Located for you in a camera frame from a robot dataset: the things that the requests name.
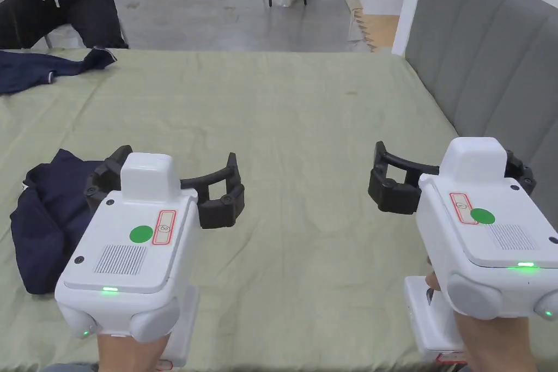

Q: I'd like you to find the dark blue garment with striped trim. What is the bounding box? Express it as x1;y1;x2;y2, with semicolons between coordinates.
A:
0;46;118;96

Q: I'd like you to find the grey padded headboard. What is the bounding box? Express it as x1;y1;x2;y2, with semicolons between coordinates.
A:
403;0;558;233

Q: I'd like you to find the person's right hand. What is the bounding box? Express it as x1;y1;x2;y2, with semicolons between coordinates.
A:
424;258;540;372

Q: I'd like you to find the person's left hand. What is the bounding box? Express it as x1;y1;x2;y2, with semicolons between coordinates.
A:
95;332;172;372

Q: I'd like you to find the bed with pale green sheet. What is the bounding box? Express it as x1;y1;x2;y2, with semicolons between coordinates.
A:
0;47;463;372

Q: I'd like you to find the dark blue shirt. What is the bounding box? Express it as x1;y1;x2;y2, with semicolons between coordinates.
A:
9;148;127;296

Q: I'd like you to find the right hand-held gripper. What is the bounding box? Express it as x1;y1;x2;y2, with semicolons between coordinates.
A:
368;136;558;365

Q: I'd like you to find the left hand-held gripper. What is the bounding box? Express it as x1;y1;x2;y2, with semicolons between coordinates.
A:
54;145;246;368

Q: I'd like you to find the flat cardboard sheet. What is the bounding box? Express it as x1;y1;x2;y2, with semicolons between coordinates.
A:
345;0;407;54

